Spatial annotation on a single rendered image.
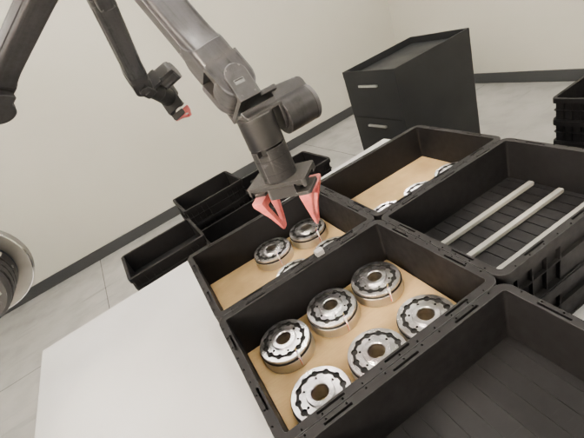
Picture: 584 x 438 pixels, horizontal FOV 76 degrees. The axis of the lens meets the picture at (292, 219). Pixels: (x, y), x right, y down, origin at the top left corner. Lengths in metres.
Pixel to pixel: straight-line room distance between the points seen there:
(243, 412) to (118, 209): 3.12
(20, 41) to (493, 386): 1.09
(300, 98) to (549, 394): 0.54
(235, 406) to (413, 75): 1.87
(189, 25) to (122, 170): 3.20
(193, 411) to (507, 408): 0.64
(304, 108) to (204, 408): 0.69
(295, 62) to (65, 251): 2.90
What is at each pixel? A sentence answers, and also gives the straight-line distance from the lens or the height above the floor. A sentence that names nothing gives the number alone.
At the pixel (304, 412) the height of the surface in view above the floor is 0.86.
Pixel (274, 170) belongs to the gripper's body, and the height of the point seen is 1.18.
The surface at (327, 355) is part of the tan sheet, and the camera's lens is 0.73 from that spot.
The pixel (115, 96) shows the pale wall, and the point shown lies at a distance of 3.71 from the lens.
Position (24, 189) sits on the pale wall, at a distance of 3.80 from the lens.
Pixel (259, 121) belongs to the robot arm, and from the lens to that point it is 0.55.
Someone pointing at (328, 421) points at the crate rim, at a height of 0.93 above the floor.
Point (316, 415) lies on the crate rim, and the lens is 0.55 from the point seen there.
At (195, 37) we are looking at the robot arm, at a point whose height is 1.38.
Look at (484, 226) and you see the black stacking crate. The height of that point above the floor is 0.83.
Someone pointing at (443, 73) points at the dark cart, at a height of 0.74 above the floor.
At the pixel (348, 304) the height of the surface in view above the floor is 0.86.
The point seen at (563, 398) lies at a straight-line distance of 0.66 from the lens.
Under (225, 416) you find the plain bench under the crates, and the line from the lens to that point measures 0.93.
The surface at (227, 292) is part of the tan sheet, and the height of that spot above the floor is 0.83.
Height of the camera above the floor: 1.38
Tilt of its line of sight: 29 degrees down
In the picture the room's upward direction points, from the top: 23 degrees counter-clockwise
